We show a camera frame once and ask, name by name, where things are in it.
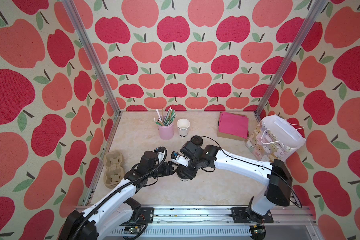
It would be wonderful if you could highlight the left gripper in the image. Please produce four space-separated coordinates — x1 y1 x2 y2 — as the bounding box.
146 161 180 178

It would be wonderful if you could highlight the white patterned gift bag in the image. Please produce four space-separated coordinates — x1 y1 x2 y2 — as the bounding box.
246 115 306 162

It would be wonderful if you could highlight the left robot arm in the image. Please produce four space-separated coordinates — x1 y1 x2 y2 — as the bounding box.
58 147 173 240

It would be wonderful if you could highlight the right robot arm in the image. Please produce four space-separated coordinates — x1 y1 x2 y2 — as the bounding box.
171 141 297 223

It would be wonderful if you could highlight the stack of black lids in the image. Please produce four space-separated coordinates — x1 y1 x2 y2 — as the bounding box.
191 136 204 147

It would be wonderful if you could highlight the stack of white paper cups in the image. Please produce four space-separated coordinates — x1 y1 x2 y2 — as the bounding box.
177 119 191 137

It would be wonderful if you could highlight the pink straw holder cup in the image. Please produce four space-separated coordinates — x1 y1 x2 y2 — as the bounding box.
157 123 174 141

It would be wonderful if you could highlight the cardboard cup carrier stack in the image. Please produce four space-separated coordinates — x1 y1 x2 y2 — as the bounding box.
103 151 125 189

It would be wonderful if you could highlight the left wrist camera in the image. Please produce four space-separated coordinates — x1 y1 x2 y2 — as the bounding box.
156 148 167 162

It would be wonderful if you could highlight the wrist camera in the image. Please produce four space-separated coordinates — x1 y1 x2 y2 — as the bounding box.
156 148 167 162
171 151 189 167

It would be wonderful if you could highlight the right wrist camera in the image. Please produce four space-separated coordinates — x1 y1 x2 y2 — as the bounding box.
171 151 189 167

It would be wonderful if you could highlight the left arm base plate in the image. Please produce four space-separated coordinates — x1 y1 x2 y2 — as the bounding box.
122 208 155 226

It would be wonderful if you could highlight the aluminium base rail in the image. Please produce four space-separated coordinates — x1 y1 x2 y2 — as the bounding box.
103 206 324 240

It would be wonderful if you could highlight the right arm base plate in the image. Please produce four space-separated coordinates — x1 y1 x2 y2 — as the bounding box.
229 207 274 224

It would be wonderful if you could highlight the right frame post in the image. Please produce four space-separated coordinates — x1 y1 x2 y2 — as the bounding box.
254 0 329 122

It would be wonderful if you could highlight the frame post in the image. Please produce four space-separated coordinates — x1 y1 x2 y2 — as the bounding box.
62 0 121 117
254 0 329 122

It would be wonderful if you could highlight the left frame post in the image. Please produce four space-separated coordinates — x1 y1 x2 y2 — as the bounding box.
62 0 121 117

